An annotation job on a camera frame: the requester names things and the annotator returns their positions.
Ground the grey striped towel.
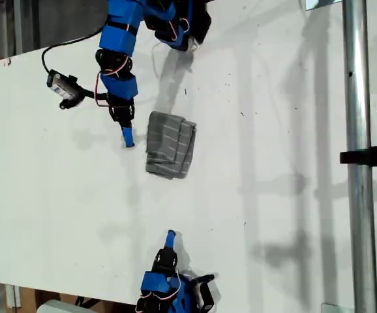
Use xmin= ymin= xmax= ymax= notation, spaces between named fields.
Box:
xmin=145 ymin=110 xmax=198 ymax=181

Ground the brown cardboard box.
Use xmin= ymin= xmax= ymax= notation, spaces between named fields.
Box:
xmin=18 ymin=286 xmax=78 ymax=309

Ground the black camera stalk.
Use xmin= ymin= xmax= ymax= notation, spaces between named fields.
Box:
xmin=76 ymin=85 xmax=110 ymax=102
xmin=188 ymin=273 xmax=215 ymax=286

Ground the black camera box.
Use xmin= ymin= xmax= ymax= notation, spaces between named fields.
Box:
xmin=193 ymin=282 xmax=215 ymax=312
xmin=46 ymin=68 xmax=84 ymax=110

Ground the black camera cable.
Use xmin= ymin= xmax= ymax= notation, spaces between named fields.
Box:
xmin=40 ymin=27 xmax=106 ymax=76

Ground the white metal table bracket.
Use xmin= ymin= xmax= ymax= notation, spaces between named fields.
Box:
xmin=5 ymin=284 xmax=22 ymax=309

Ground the steel post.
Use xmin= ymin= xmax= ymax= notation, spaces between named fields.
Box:
xmin=340 ymin=0 xmax=377 ymax=313

